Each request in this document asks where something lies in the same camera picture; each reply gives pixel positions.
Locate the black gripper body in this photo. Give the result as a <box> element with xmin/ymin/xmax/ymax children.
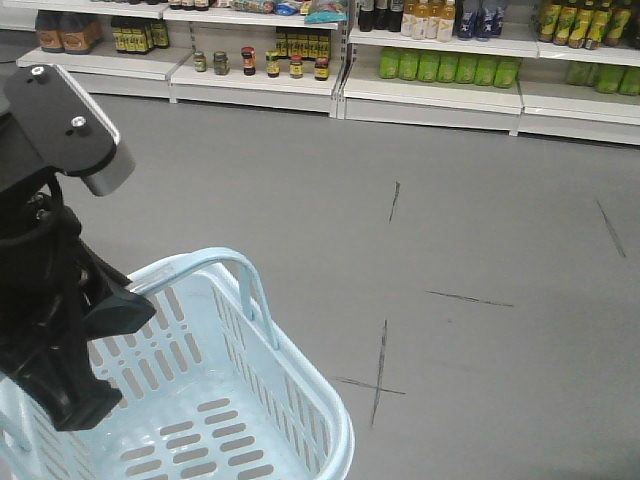
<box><xmin>1</xmin><ymin>176</ymin><xmax>130</xmax><ymax>431</ymax></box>

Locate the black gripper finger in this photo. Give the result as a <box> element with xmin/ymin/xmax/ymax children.
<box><xmin>83</xmin><ymin>290</ymin><xmax>156</xmax><ymax>340</ymax></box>

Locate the light blue plastic basket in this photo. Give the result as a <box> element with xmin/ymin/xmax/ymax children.
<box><xmin>1</xmin><ymin>247</ymin><xmax>355</xmax><ymax>479</ymax></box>

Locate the white supermarket shelving unit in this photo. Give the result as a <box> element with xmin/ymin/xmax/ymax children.
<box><xmin>1</xmin><ymin>1</ymin><xmax>639</xmax><ymax>145</ymax></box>

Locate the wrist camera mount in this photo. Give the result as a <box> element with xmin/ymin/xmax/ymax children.
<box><xmin>1</xmin><ymin>64</ymin><xmax>135</xmax><ymax>200</ymax></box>

